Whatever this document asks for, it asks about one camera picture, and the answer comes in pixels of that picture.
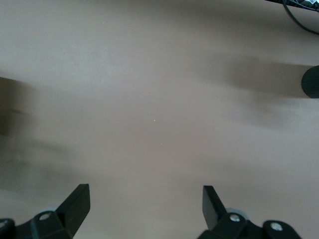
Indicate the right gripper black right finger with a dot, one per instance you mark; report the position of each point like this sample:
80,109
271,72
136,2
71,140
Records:
213,211

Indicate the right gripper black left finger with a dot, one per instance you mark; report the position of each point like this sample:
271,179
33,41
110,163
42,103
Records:
74,209

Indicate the black foam cylinder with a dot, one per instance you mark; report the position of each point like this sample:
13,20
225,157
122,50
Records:
311,82

